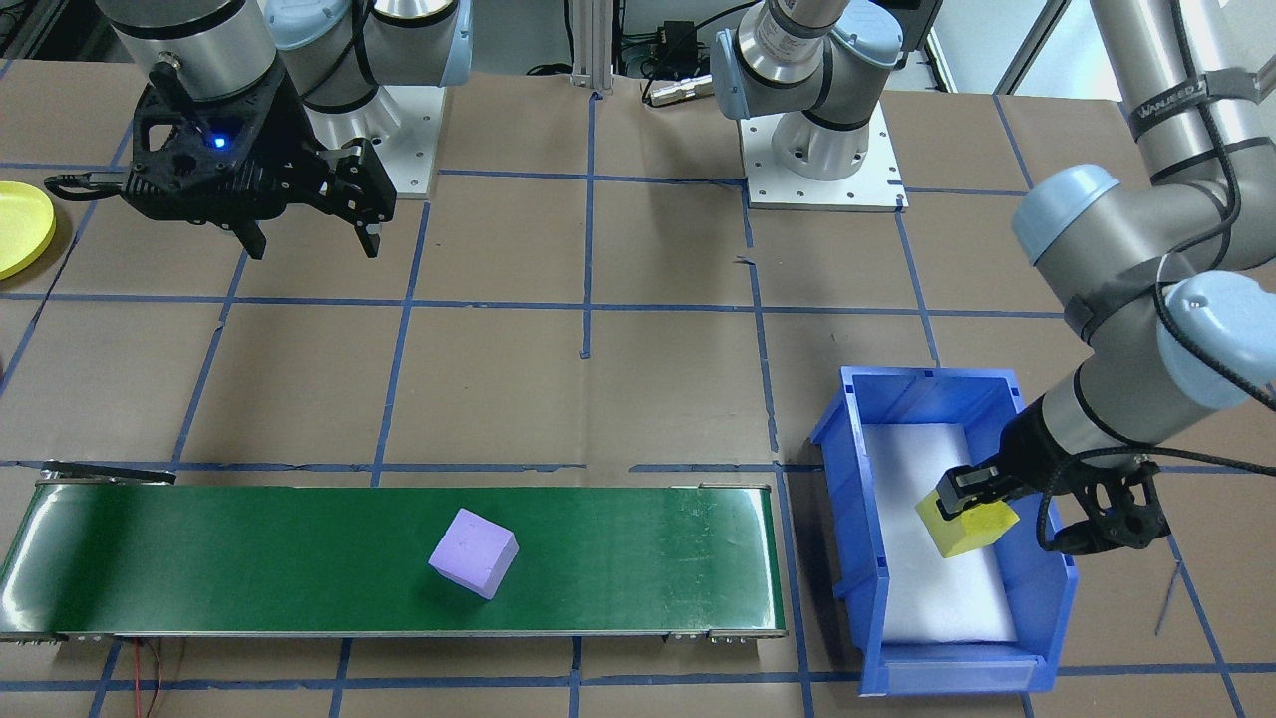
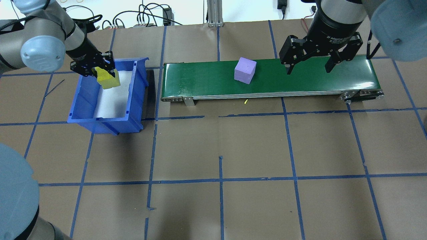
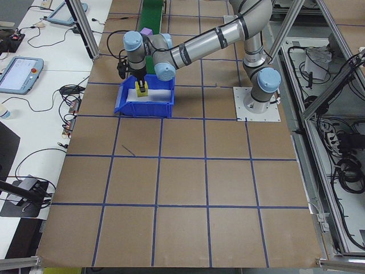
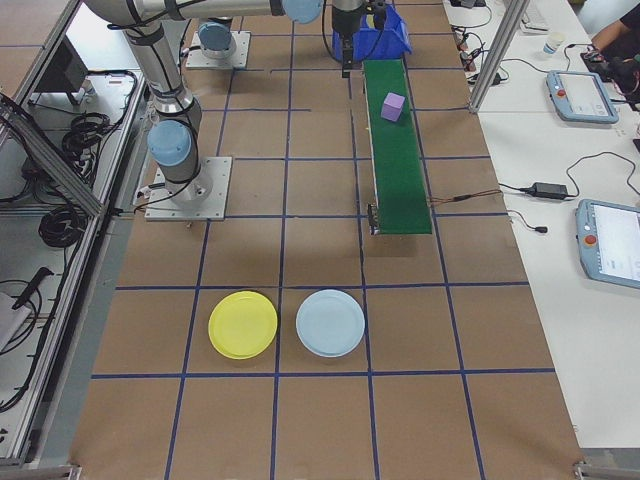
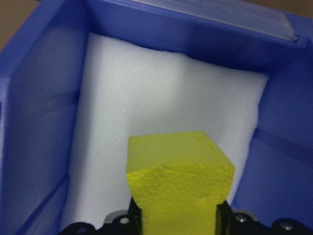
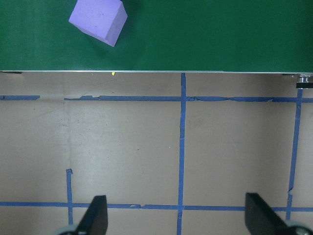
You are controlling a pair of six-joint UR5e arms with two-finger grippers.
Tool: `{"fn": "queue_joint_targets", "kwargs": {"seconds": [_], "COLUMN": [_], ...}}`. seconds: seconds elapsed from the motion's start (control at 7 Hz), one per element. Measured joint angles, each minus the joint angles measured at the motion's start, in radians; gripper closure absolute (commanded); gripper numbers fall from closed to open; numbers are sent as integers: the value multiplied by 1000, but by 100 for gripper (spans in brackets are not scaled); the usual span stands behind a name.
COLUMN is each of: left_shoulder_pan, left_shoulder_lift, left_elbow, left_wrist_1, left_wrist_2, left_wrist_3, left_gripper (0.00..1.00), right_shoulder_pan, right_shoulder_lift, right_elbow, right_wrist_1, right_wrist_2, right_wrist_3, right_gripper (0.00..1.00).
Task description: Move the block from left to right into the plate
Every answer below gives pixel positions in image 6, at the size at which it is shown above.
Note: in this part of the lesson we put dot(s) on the purple foam block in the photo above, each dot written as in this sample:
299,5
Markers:
97,17

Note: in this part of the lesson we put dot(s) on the green conveyor belt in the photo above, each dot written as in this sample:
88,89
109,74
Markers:
195,36

